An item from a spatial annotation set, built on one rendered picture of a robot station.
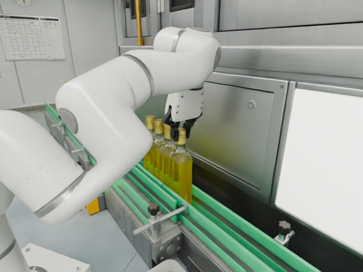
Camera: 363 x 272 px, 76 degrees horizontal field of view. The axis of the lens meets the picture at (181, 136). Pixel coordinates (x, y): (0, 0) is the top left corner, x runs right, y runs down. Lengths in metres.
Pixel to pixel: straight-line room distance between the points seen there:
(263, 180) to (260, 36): 0.37
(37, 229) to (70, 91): 0.82
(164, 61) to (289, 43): 0.32
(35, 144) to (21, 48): 6.09
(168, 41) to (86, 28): 6.23
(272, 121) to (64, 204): 0.48
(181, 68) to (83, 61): 6.28
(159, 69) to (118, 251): 0.66
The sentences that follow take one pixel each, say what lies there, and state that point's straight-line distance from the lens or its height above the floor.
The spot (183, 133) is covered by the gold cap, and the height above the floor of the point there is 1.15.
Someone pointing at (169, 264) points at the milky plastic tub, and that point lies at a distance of 0.73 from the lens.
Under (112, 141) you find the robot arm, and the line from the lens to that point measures 0.31.
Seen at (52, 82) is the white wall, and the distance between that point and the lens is 6.54.
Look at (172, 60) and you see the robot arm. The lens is 0.41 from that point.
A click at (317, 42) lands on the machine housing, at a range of 0.59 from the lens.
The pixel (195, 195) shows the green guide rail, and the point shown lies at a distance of 0.78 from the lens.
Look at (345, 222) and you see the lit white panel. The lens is 0.63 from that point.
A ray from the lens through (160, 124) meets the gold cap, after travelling 0.77.
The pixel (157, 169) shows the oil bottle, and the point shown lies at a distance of 0.82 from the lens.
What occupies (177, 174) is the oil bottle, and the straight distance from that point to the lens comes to 0.72.
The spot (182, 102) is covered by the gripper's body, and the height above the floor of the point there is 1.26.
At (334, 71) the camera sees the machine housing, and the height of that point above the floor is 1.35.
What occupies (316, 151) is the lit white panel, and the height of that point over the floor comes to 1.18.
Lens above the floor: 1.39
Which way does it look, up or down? 21 degrees down
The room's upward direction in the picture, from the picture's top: straight up
